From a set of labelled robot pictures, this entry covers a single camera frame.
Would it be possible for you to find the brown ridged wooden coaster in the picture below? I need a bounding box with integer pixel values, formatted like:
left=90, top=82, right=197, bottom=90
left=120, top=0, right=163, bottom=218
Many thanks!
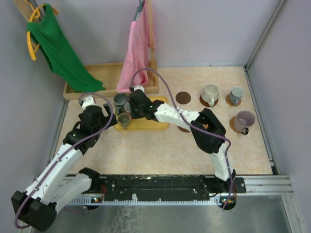
left=178, top=126, right=190, bottom=133

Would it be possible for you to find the aluminium frame rail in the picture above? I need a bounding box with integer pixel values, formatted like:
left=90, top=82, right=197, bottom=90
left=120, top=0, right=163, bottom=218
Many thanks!
left=243, top=175, right=294, bottom=196

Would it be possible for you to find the dark teal mug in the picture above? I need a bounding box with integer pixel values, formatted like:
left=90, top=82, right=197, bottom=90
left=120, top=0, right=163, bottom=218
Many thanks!
left=113, top=93, right=128, bottom=115

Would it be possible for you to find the green shirt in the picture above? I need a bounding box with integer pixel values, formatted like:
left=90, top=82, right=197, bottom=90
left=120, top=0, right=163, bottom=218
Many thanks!
left=27, top=3, right=105, bottom=92

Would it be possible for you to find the large white mug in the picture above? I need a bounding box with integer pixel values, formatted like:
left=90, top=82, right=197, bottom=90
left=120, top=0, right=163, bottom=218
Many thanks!
left=200, top=84, right=219, bottom=107

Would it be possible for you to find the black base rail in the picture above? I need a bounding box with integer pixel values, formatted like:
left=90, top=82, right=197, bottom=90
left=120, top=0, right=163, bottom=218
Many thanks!
left=83, top=175, right=246, bottom=201

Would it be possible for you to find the small green grey mug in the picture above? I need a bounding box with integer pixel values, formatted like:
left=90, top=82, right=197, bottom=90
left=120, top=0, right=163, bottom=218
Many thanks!
left=118, top=113, right=131, bottom=130

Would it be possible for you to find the wooden tray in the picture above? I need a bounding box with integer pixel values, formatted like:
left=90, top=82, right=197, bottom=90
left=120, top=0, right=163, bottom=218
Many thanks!
left=63, top=62, right=160, bottom=100

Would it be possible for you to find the yellow clothes hanger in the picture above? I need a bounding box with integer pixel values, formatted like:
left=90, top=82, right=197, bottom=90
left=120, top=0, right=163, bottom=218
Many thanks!
left=24, top=0, right=46, bottom=61

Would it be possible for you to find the cork woven coaster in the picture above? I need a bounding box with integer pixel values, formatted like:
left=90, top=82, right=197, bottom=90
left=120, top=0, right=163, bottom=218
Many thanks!
left=229, top=116, right=241, bottom=133

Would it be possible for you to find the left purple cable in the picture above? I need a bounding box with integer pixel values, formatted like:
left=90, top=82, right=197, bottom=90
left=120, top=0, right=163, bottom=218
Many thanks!
left=14, top=92, right=114, bottom=229

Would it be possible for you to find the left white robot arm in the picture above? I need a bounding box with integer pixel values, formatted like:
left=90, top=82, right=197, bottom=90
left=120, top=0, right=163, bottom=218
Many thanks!
left=11, top=103, right=117, bottom=232

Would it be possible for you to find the dark walnut coaster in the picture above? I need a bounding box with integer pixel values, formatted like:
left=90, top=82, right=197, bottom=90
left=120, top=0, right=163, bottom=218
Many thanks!
left=175, top=91, right=191, bottom=104

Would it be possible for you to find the pink lettered mug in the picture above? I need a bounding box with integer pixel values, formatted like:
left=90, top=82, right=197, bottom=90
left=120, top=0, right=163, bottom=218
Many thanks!
left=124, top=102, right=131, bottom=117

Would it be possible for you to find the purple glass cup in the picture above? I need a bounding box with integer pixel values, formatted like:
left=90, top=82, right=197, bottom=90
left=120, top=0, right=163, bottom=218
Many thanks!
left=233, top=110, right=256, bottom=135

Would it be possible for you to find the yellow plastic tray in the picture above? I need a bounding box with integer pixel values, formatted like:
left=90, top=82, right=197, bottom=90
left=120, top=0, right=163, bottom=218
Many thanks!
left=114, top=96, right=170, bottom=132

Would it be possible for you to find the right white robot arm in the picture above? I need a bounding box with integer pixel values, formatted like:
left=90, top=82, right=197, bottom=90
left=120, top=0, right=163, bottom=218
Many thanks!
left=128, top=88, right=236, bottom=192

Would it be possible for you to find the pink shirt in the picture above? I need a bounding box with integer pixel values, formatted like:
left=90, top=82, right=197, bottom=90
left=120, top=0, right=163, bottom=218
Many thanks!
left=116, top=0, right=150, bottom=93

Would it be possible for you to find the grey blue mug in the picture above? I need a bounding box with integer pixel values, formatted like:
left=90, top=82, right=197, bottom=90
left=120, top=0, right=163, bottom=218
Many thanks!
left=229, top=86, right=244, bottom=104

